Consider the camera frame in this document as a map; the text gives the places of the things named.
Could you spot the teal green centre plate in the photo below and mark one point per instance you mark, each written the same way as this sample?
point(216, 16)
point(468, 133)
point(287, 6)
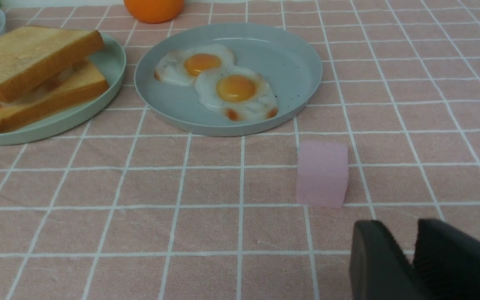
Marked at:
point(111, 62)

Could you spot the fried egg left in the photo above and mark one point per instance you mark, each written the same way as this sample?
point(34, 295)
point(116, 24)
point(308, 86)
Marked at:
point(182, 67)

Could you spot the fried egg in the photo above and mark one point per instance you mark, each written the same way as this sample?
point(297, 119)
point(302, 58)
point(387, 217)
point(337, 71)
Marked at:
point(237, 93)
point(182, 67)

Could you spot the grey blue egg plate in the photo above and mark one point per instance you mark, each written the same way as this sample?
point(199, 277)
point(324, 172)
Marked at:
point(291, 66)

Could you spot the fried egg right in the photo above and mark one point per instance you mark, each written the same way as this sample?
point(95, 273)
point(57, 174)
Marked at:
point(237, 93)

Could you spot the orange fruit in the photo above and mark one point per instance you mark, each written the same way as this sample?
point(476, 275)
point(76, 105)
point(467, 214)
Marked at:
point(154, 11)

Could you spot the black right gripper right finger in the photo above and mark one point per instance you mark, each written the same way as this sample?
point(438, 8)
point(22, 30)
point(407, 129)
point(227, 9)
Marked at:
point(447, 260)

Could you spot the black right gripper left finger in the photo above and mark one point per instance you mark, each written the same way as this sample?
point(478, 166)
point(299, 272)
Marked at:
point(379, 270)

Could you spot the pink cube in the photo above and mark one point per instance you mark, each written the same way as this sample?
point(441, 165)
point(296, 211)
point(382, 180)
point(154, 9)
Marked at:
point(322, 174)

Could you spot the pink checkered tablecloth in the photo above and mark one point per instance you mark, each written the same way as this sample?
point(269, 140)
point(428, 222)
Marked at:
point(125, 207)

